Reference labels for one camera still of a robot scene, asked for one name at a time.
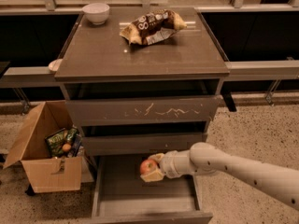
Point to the grey drawer cabinet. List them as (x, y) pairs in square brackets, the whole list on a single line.
[(99, 64)]

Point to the brown chip bag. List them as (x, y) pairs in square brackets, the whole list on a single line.
[(153, 27)]

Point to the grey open bottom drawer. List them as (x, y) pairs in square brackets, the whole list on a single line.
[(122, 197)]

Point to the small orange fruit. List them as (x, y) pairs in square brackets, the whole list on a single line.
[(66, 147)]

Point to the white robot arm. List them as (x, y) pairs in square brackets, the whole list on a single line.
[(278, 182)]

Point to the red apple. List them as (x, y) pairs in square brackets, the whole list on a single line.
[(148, 166)]

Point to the grey top drawer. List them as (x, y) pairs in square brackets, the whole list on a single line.
[(142, 111)]

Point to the grey middle drawer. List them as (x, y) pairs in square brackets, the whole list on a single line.
[(137, 144)]

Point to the cardboard box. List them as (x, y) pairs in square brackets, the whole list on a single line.
[(45, 173)]

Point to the green snack bag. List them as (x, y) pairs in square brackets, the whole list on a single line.
[(55, 142)]

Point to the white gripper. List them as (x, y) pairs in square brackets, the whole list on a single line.
[(168, 164)]

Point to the white bowl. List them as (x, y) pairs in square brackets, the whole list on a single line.
[(96, 13)]

